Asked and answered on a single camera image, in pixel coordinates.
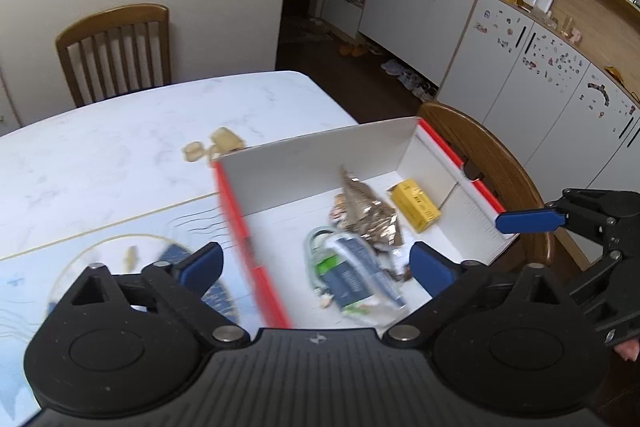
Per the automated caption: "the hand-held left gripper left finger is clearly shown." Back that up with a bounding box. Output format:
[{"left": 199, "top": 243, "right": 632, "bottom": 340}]
[{"left": 50, "top": 242, "right": 251, "bottom": 350}]

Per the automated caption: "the row of shoes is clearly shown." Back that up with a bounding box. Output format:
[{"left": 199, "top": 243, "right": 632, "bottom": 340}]
[{"left": 339, "top": 42, "right": 439, "bottom": 104}]

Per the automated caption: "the large beige tape blob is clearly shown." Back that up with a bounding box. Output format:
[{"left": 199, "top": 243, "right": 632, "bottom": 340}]
[{"left": 207, "top": 126, "right": 247, "bottom": 161}]

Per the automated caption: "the dark wooden curved chair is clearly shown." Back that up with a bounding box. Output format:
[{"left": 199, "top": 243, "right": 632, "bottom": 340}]
[{"left": 417, "top": 101, "right": 557, "bottom": 266}]

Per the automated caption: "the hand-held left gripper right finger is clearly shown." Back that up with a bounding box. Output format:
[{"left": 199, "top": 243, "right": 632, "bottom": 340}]
[{"left": 382, "top": 241, "right": 572, "bottom": 350}]

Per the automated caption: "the yellow small carton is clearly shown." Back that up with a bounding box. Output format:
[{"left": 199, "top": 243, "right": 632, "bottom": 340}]
[{"left": 387, "top": 178, "right": 442, "bottom": 234}]

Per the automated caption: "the person's right hand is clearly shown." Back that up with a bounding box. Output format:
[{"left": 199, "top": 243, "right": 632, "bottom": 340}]
[{"left": 615, "top": 341, "right": 640, "bottom": 363}]

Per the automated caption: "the white green snack packet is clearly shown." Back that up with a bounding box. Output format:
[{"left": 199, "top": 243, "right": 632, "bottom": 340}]
[{"left": 312, "top": 234, "right": 409, "bottom": 316}]

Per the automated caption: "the red cardboard shoe box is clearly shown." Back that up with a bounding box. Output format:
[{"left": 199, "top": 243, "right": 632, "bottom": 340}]
[{"left": 210, "top": 116, "right": 524, "bottom": 331}]

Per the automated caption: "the white wooden wall cabinet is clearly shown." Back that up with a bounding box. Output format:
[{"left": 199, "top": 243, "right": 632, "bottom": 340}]
[{"left": 320, "top": 0, "right": 640, "bottom": 208}]

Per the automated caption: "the gold foil packet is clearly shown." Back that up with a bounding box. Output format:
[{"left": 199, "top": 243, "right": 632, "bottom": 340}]
[{"left": 330, "top": 165, "right": 406, "bottom": 254}]

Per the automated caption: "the blue printed table mat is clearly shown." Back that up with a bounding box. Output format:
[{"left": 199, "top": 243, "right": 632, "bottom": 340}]
[{"left": 0, "top": 193, "right": 262, "bottom": 427}]

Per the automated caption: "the dark wooden slatted chair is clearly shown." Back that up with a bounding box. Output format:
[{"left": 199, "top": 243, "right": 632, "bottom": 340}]
[{"left": 55, "top": 4, "right": 172, "bottom": 108}]

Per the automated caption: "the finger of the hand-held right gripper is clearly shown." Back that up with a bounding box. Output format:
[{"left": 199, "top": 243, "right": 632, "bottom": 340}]
[{"left": 494, "top": 201, "right": 569, "bottom": 236}]

